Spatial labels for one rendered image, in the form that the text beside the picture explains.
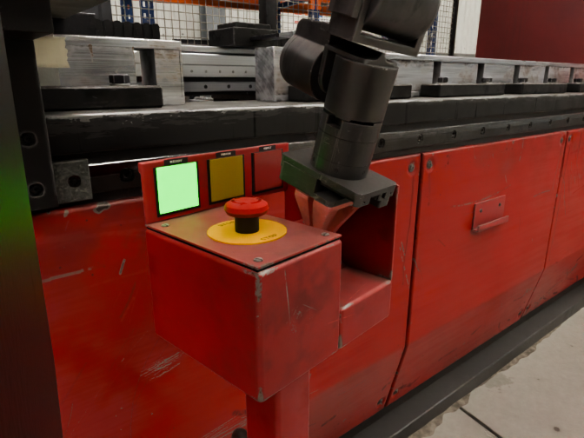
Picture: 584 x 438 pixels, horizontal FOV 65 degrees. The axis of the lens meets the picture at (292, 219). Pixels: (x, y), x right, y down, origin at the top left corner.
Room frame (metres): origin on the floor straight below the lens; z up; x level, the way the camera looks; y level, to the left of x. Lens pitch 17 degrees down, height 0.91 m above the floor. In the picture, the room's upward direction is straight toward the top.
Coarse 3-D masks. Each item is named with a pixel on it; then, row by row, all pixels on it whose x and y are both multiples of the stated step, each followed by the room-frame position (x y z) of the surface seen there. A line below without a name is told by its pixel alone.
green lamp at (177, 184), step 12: (156, 168) 0.42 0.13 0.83; (168, 168) 0.43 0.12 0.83; (180, 168) 0.44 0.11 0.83; (192, 168) 0.45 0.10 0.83; (168, 180) 0.43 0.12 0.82; (180, 180) 0.44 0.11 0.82; (192, 180) 0.45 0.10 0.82; (168, 192) 0.43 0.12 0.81; (180, 192) 0.44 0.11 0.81; (192, 192) 0.45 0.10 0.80; (168, 204) 0.43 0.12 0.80; (180, 204) 0.44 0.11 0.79; (192, 204) 0.45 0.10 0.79
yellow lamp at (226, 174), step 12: (240, 156) 0.50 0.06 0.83; (216, 168) 0.47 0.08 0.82; (228, 168) 0.48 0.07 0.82; (240, 168) 0.50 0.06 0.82; (216, 180) 0.47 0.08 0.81; (228, 180) 0.48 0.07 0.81; (240, 180) 0.50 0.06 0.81; (216, 192) 0.47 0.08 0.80; (228, 192) 0.48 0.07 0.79; (240, 192) 0.50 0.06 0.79
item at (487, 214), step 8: (488, 200) 1.13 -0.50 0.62; (496, 200) 1.15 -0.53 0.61; (504, 200) 1.18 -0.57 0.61; (480, 208) 1.10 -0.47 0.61; (488, 208) 1.13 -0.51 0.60; (496, 208) 1.15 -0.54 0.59; (480, 216) 1.10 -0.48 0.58; (488, 216) 1.13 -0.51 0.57; (496, 216) 1.16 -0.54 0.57; (504, 216) 1.16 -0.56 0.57; (472, 224) 1.09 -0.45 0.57; (480, 224) 1.11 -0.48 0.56; (488, 224) 1.10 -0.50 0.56; (496, 224) 1.13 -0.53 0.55
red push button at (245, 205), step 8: (232, 200) 0.39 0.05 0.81; (240, 200) 0.39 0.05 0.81; (248, 200) 0.39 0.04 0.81; (256, 200) 0.39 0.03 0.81; (224, 208) 0.39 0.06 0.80; (232, 208) 0.38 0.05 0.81; (240, 208) 0.38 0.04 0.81; (248, 208) 0.38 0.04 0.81; (256, 208) 0.38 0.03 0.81; (264, 208) 0.38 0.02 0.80; (232, 216) 0.38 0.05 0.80; (240, 216) 0.37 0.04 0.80; (248, 216) 0.37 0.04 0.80; (256, 216) 0.38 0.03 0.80; (240, 224) 0.38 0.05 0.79; (248, 224) 0.38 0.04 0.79; (256, 224) 0.39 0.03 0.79; (240, 232) 0.38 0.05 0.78; (248, 232) 0.38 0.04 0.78
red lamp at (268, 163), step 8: (264, 152) 0.52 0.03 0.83; (272, 152) 0.53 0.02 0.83; (280, 152) 0.54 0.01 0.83; (256, 160) 0.51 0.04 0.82; (264, 160) 0.52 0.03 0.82; (272, 160) 0.53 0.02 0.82; (280, 160) 0.54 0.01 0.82; (256, 168) 0.51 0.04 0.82; (264, 168) 0.52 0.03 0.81; (272, 168) 0.53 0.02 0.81; (280, 168) 0.54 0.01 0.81; (256, 176) 0.51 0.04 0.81; (264, 176) 0.52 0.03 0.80; (272, 176) 0.53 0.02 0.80; (256, 184) 0.51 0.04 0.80; (264, 184) 0.52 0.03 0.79; (272, 184) 0.53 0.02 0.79; (280, 184) 0.54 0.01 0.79
